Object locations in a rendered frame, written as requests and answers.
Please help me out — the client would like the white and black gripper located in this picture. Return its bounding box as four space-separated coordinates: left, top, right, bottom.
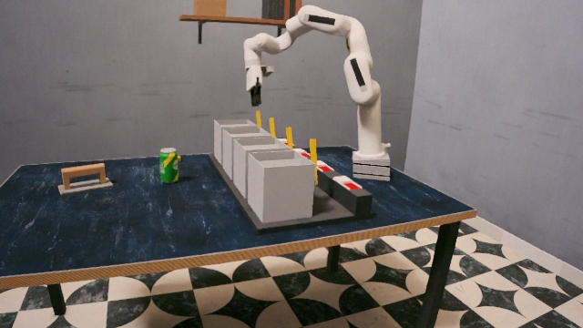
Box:
245 66 262 107

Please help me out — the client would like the green drink can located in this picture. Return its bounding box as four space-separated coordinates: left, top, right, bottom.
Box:
159 149 179 184

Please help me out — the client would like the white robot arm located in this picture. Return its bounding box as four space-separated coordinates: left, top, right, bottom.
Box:
244 5 391 159

